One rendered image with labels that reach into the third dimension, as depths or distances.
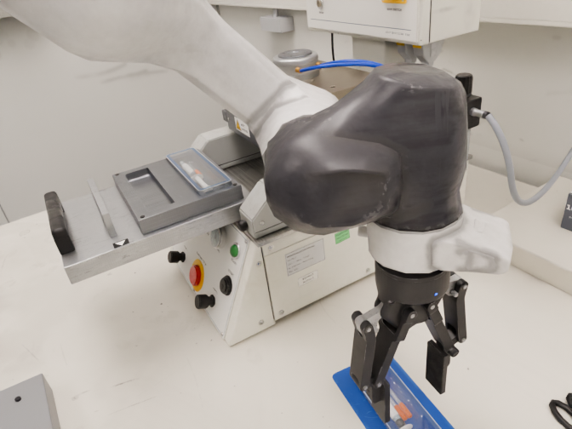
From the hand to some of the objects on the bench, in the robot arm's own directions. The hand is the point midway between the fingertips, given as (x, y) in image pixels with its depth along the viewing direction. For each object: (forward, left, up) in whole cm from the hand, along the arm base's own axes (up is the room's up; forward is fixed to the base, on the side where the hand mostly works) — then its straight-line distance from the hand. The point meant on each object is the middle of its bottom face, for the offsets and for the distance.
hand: (408, 385), depth 56 cm
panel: (-11, +44, -7) cm, 46 cm away
